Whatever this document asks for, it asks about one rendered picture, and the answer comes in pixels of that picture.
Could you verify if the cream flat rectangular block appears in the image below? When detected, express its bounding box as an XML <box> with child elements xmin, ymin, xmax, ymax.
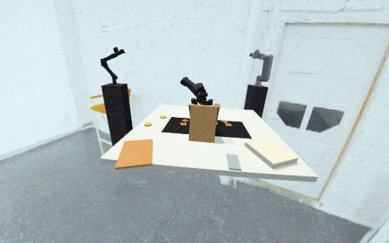
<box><xmin>245</xmin><ymin>139</ymin><xmax>299</xmax><ymax>169</ymax></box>

